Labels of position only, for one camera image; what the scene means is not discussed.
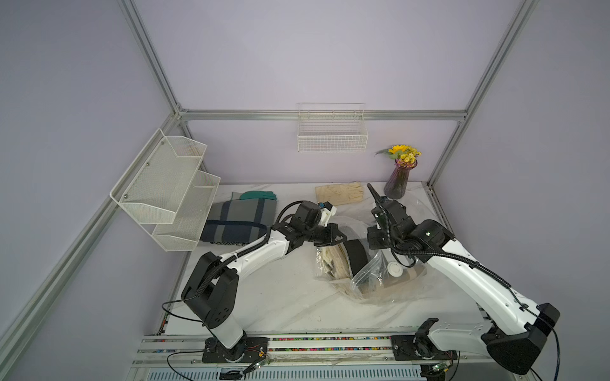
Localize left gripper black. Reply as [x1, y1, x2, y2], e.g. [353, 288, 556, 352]
[303, 223, 346, 248]

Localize clear plastic vacuum bag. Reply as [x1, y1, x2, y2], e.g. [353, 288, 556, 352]
[315, 212, 436, 305]

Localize dark grey garment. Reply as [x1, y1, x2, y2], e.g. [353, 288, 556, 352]
[200, 198, 277, 245]

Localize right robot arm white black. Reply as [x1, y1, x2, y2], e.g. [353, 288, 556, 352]
[367, 184, 561, 376]

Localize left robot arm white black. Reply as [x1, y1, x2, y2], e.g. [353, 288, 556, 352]
[180, 201, 347, 352]

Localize cream knitted scarf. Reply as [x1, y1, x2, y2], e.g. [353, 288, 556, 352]
[315, 243, 362, 300]

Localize white vacuum bag valve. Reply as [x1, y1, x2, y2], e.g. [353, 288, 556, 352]
[387, 261, 403, 278]

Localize beige brown striped scarf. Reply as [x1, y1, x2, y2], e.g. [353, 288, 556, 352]
[367, 264, 427, 301]

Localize purple glass vase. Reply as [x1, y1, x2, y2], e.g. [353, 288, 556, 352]
[384, 160, 418, 199]

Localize beige leather gloves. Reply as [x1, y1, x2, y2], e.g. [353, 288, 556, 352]
[315, 182, 364, 206]

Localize yellow flower bouquet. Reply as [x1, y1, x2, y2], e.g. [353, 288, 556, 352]
[375, 144, 422, 166]

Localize green work glove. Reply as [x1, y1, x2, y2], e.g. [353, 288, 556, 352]
[238, 190, 277, 201]

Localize white mesh two-tier shelf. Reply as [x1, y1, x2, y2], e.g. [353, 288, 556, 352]
[110, 130, 221, 252]

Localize white wire wall basket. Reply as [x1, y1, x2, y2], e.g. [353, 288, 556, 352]
[297, 103, 369, 153]

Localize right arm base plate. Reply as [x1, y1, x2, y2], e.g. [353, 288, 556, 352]
[390, 335, 458, 361]

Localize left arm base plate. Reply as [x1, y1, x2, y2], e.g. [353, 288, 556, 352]
[202, 336, 268, 364]

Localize aluminium mounting rail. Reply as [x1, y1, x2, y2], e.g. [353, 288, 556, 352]
[130, 329, 525, 368]

